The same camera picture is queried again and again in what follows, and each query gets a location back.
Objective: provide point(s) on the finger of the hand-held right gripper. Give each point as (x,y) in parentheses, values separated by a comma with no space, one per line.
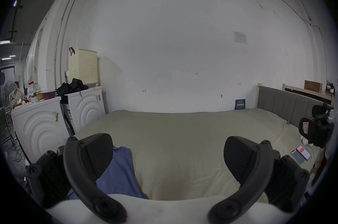
(320,110)
(319,132)

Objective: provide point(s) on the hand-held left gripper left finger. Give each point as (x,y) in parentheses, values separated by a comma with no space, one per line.
(76,165)

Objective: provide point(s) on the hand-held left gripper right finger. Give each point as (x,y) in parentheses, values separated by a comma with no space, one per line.
(260,170)

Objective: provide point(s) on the brown carton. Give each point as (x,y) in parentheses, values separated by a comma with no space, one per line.
(313,86)

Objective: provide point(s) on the phone with lit screen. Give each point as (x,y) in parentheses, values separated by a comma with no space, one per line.
(303,152)

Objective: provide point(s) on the phone with blue case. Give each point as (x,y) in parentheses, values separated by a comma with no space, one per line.
(297,157)

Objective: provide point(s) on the grey padded headboard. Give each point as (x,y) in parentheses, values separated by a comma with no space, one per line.
(280,101)

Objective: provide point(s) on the blue shirt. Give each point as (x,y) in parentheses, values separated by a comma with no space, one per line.
(118,172)

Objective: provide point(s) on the white washing machine with bottles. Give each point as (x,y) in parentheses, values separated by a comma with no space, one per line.
(39,128)

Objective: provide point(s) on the white washing machine with basket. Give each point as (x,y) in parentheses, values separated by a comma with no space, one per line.
(87,109)

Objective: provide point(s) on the dark blue sign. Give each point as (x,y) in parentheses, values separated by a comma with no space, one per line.
(240,104)

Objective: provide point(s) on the bed with beige sheet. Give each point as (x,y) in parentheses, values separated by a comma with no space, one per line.
(184,143)

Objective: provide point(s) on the white standing fan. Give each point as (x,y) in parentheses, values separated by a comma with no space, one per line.
(9,88)

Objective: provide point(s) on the white paper notice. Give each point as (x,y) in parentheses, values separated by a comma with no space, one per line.
(240,37)

